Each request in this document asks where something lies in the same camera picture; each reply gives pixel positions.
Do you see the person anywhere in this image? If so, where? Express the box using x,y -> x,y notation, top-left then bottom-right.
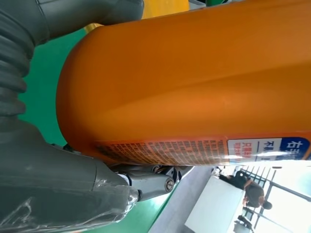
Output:
219,170 -> 273,212

